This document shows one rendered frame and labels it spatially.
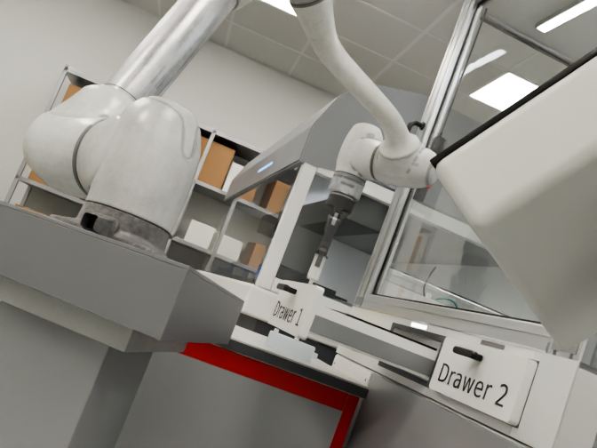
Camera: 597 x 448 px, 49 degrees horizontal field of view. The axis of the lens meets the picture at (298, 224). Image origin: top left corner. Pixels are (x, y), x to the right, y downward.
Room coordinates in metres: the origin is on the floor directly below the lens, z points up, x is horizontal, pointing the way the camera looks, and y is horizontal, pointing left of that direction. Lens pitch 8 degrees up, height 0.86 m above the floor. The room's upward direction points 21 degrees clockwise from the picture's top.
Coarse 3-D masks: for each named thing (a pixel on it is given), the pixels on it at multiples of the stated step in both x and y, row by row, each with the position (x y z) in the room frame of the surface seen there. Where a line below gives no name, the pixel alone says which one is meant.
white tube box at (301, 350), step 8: (272, 336) 1.69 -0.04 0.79; (280, 336) 1.69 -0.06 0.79; (272, 344) 1.69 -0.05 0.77; (280, 344) 1.69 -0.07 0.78; (288, 344) 1.69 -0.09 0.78; (296, 344) 1.69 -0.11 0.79; (304, 344) 1.69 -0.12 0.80; (288, 352) 1.69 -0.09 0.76; (296, 352) 1.69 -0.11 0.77; (304, 352) 1.69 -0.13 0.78; (312, 352) 1.69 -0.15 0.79
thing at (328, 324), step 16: (320, 320) 1.33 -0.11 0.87; (336, 320) 1.33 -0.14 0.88; (352, 320) 1.34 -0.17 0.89; (320, 336) 1.33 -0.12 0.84; (336, 336) 1.33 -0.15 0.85; (352, 336) 1.34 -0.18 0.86; (368, 336) 1.35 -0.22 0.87; (384, 336) 1.36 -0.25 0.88; (368, 352) 1.35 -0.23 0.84; (384, 352) 1.36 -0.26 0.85; (400, 352) 1.37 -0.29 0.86; (416, 352) 1.38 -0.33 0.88; (432, 352) 1.38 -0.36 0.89; (400, 368) 1.37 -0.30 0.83; (416, 368) 1.38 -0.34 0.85; (432, 368) 1.38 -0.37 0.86
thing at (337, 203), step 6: (330, 198) 1.72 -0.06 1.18; (336, 198) 1.71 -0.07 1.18; (342, 198) 1.71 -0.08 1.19; (348, 198) 1.71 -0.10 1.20; (330, 204) 1.71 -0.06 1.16; (336, 204) 1.71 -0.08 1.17; (342, 204) 1.71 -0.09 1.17; (348, 204) 1.71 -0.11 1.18; (336, 210) 1.71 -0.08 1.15; (342, 210) 1.72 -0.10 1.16; (348, 210) 1.72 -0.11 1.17
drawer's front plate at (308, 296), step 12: (300, 288) 1.41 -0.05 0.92; (312, 288) 1.33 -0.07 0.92; (276, 300) 1.57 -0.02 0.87; (288, 300) 1.47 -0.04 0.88; (300, 300) 1.38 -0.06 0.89; (312, 300) 1.30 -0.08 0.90; (300, 312) 1.34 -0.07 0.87; (312, 312) 1.30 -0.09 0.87; (276, 324) 1.49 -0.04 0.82; (288, 324) 1.40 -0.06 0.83; (300, 324) 1.31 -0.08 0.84; (300, 336) 1.30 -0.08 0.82
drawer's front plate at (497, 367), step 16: (448, 352) 1.31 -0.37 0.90; (480, 352) 1.20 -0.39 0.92; (496, 352) 1.15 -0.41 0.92; (464, 368) 1.23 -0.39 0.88; (480, 368) 1.18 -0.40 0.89; (496, 368) 1.14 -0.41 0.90; (512, 368) 1.09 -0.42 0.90; (528, 368) 1.06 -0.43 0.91; (432, 384) 1.33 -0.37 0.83; (480, 384) 1.17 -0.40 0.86; (496, 384) 1.12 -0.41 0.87; (512, 384) 1.08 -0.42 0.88; (528, 384) 1.06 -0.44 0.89; (464, 400) 1.20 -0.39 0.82; (480, 400) 1.15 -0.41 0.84; (496, 400) 1.11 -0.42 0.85; (512, 400) 1.07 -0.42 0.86; (496, 416) 1.09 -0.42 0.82; (512, 416) 1.06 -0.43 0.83
